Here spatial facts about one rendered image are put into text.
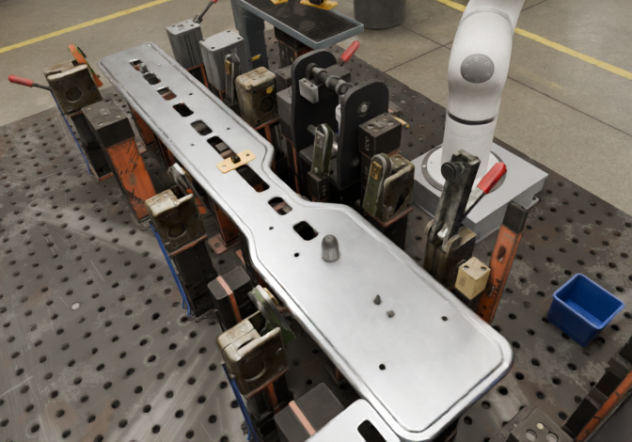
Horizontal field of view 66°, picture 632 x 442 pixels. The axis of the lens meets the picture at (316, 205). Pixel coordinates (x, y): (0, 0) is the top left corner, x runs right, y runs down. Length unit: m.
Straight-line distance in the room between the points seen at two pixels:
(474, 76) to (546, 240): 0.52
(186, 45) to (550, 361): 1.26
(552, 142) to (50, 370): 2.50
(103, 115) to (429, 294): 0.88
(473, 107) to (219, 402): 0.84
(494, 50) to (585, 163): 1.83
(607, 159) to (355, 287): 2.22
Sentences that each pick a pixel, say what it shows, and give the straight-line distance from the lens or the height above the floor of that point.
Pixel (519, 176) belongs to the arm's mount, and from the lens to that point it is 1.38.
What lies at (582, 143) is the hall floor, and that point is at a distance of 2.97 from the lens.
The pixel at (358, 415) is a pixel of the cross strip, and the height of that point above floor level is 1.00.
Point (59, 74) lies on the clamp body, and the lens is 1.49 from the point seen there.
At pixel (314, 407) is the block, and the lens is 0.75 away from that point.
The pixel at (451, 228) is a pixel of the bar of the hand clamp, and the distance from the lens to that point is 0.80.
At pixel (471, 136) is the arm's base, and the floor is 0.95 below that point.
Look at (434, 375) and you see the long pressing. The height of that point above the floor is 1.00.
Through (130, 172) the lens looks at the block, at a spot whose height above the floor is 0.87.
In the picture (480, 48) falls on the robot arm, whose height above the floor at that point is 1.20.
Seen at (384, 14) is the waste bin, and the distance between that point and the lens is 3.88.
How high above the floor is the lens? 1.67
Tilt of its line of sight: 45 degrees down
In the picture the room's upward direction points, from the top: 5 degrees counter-clockwise
